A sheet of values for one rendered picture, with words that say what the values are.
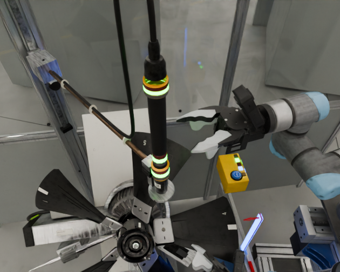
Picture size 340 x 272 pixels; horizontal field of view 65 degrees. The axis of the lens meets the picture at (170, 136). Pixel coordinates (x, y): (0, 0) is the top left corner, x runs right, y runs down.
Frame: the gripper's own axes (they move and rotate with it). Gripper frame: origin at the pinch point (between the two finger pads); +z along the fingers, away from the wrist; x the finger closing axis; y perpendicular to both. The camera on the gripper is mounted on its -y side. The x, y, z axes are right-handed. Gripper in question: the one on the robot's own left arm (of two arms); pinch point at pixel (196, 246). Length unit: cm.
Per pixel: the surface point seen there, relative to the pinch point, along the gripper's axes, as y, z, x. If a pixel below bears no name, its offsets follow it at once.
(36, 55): -2, 76, -40
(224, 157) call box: -42.7, 19.6, 15.2
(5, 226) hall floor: 72, 142, 111
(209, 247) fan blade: -2.9, -3.3, 0.9
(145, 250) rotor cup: 12.6, 10.4, -3.6
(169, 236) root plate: 4.1, 8.5, -1.7
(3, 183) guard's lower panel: 45, 126, 54
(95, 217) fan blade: 17.7, 28.1, -10.2
